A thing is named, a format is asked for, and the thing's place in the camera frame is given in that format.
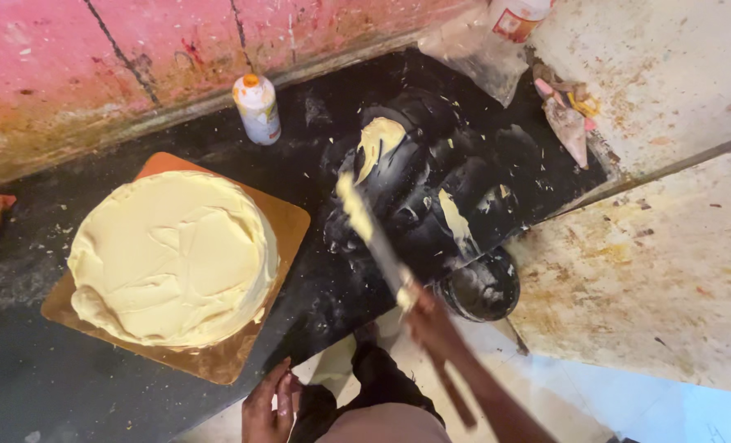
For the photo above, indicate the person's left hand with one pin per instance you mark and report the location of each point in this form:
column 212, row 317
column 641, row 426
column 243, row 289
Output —
column 264, row 412

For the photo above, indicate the person's right hand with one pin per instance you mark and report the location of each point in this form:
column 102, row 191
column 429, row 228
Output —
column 431, row 326

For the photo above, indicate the person's right fingers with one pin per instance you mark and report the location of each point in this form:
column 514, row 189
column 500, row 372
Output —
column 419, row 314

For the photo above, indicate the person's left fingers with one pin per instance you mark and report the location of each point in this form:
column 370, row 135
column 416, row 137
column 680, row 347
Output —
column 284, row 391

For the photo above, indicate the black round tub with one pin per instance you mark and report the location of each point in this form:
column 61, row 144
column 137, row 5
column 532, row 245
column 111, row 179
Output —
column 482, row 289

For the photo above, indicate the person's black trousers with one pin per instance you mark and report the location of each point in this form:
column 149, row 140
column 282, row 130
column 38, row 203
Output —
column 377, row 381

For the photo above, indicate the person's tan shirt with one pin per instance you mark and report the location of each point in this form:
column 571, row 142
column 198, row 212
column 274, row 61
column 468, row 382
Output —
column 387, row 426

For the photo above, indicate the black plastic bag with buttercream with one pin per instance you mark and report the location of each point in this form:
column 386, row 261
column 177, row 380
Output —
column 430, row 184

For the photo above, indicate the gold square cake board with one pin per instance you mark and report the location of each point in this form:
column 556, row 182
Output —
column 282, row 224

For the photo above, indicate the cream frosted round cake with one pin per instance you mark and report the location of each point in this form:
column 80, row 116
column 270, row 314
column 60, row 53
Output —
column 174, row 258

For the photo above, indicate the used crumpled piping bags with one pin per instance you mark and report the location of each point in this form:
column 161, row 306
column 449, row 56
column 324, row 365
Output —
column 567, row 120

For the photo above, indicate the white bottle with orange cap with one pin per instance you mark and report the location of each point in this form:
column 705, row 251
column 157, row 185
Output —
column 259, row 114

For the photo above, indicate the clear crumpled plastic bag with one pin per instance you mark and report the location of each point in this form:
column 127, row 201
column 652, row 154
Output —
column 479, row 58

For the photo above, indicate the white jar with red label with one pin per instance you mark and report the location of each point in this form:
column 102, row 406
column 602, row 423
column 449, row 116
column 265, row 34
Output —
column 518, row 18

